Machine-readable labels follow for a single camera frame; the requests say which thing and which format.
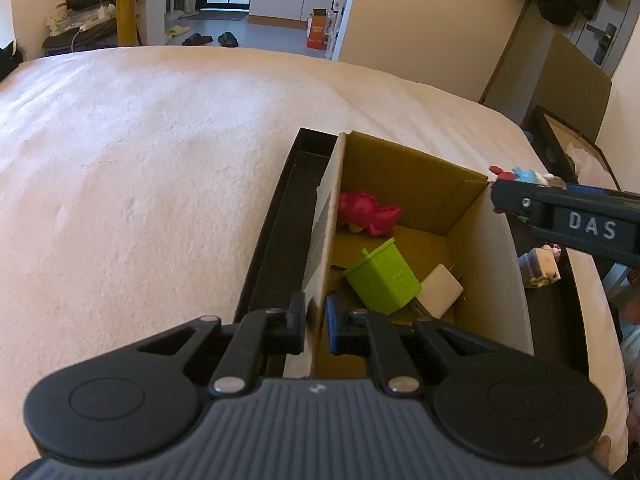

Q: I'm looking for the black shallow tray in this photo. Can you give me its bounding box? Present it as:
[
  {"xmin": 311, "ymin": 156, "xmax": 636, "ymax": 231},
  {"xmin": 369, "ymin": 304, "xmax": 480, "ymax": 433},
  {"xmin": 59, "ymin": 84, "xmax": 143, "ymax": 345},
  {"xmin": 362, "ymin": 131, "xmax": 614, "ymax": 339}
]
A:
[{"xmin": 234, "ymin": 127, "xmax": 591, "ymax": 382}]

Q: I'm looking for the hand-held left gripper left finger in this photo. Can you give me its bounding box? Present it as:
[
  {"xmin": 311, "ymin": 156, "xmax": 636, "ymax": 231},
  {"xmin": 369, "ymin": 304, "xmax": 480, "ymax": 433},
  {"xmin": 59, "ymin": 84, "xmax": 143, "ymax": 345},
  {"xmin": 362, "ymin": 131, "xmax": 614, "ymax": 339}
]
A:
[{"xmin": 134, "ymin": 291, "xmax": 307, "ymax": 397}]

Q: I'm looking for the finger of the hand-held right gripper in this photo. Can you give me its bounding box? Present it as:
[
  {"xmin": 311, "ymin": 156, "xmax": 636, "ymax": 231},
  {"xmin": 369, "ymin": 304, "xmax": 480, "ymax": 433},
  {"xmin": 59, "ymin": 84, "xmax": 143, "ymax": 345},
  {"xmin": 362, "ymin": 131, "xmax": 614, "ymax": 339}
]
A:
[
  {"xmin": 491, "ymin": 181, "xmax": 546, "ymax": 224},
  {"xmin": 564, "ymin": 183, "xmax": 627, "ymax": 196}
]

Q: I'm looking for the white charger plug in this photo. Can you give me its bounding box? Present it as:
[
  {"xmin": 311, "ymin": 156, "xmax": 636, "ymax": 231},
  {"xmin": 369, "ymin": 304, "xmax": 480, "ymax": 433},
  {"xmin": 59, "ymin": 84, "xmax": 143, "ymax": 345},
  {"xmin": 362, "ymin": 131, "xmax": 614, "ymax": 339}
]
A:
[{"xmin": 417, "ymin": 263, "xmax": 465, "ymax": 320}]

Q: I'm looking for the orange carton box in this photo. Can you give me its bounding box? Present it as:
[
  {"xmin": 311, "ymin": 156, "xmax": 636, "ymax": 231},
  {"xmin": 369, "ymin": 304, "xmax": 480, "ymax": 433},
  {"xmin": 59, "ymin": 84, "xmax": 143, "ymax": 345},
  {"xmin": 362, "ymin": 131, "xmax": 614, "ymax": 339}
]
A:
[{"xmin": 305, "ymin": 8, "xmax": 335, "ymax": 51}]

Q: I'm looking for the yellow leg side table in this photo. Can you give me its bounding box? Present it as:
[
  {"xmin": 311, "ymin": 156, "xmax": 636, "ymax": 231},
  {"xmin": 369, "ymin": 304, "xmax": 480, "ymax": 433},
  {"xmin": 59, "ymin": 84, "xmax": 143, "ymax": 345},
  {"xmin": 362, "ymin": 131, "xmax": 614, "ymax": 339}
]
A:
[{"xmin": 49, "ymin": 0, "xmax": 207, "ymax": 49}]

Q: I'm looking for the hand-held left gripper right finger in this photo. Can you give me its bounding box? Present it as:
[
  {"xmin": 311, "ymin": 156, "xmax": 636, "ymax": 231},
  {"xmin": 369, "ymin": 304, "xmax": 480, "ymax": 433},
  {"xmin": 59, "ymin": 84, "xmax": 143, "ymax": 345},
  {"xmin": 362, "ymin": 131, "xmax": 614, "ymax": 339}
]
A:
[{"xmin": 325, "ymin": 295, "xmax": 532, "ymax": 399}]

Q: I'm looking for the white cube toy figure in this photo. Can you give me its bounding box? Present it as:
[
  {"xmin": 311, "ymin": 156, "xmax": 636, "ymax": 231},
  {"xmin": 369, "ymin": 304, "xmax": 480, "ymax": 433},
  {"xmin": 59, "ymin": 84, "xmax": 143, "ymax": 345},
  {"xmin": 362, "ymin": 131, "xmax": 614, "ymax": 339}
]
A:
[{"xmin": 517, "ymin": 245, "xmax": 562, "ymax": 290}]

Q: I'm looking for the white power strip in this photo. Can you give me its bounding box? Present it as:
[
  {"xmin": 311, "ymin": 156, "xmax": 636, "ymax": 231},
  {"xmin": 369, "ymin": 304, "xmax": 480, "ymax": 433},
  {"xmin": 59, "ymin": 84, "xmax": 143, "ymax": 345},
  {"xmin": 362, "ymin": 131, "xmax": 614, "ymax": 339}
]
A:
[{"xmin": 47, "ymin": 2, "xmax": 119, "ymax": 34}]

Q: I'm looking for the door with black handle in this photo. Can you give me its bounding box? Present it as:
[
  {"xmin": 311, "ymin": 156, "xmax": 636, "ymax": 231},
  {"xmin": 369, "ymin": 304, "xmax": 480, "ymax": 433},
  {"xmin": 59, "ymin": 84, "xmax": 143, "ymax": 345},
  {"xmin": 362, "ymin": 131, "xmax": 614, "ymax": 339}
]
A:
[{"xmin": 570, "ymin": 0, "xmax": 640, "ymax": 77}]

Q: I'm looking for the black box with cardboard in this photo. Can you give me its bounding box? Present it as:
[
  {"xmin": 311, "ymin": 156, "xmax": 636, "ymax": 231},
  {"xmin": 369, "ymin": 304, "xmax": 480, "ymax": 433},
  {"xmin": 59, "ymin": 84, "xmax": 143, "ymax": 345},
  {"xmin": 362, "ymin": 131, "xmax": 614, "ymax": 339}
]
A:
[{"xmin": 522, "ymin": 105, "xmax": 626, "ymax": 192}]

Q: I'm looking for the black printed cloth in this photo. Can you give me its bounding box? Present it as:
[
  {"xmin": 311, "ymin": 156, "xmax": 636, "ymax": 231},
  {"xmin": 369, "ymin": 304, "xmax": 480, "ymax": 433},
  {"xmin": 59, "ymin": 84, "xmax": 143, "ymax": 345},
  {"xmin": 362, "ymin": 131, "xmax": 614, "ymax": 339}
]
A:
[{"xmin": 0, "ymin": 39, "xmax": 26, "ymax": 82}]

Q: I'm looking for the green cube container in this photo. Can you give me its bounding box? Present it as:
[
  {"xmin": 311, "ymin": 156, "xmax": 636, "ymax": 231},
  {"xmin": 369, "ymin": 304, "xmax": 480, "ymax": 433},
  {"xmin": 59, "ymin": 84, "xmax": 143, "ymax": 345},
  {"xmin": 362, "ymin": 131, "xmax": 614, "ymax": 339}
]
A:
[{"xmin": 342, "ymin": 238, "xmax": 424, "ymax": 316}]

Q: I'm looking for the red dinosaur toy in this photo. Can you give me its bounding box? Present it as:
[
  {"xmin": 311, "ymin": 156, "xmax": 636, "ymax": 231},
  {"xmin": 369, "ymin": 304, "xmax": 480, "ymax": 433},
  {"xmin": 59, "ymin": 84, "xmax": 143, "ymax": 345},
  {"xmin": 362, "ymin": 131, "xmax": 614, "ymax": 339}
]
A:
[{"xmin": 338, "ymin": 189, "xmax": 403, "ymax": 237}]

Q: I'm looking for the brown cardboard box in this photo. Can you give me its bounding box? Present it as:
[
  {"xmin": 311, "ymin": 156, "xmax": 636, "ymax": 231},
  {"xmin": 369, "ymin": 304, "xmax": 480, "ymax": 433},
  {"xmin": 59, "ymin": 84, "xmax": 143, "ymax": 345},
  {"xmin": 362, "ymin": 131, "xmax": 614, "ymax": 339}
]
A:
[{"xmin": 299, "ymin": 130, "xmax": 536, "ymax": 379}]

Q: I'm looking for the white bed blanket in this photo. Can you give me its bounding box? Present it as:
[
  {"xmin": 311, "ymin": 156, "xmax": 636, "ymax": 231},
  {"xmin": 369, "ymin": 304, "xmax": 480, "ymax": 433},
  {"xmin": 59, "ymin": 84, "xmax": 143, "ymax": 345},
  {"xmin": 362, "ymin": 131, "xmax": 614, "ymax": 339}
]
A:
[{"xmin": 0, "ymin": 45, "xmax": 630, "ymax": 476}]

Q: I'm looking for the red blue toy figurine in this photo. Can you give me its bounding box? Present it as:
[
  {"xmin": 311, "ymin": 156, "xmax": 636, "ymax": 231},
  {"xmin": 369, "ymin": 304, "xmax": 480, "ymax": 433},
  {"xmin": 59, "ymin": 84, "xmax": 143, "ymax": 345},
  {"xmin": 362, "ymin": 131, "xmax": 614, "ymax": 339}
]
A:
[{"xmin": 488, "ymin": 163, "xmax": 569, "ymax": 191}]

